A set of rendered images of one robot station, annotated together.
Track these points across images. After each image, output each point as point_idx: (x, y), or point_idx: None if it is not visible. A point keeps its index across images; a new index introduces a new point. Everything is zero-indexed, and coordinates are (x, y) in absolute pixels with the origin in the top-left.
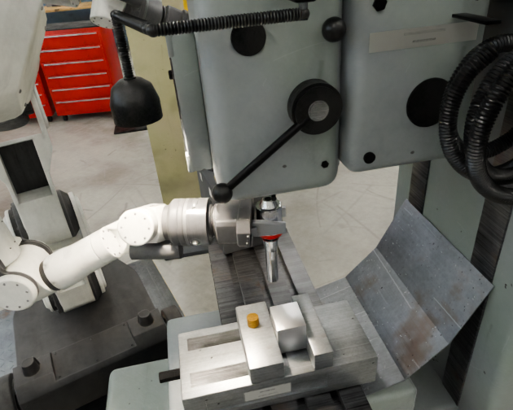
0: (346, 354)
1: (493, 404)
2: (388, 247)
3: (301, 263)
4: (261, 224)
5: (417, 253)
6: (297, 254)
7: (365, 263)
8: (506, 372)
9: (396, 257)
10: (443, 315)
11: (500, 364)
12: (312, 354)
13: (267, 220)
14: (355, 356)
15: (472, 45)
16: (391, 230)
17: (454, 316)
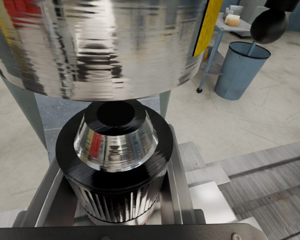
0: (196, 162)
1: (165, 118)
2: (57, 114)
3: (17, 210)
4: (187, 184)
5: None
6: None
7: (53, 143)
8: (169, 99)
9: (75, 111)
10: (145, 102)
11: (168, 98)
12: (224, 185)
13: (169, 163)
14: (196, 155)
15: None
16: (43, 102)
17: (151, 96)
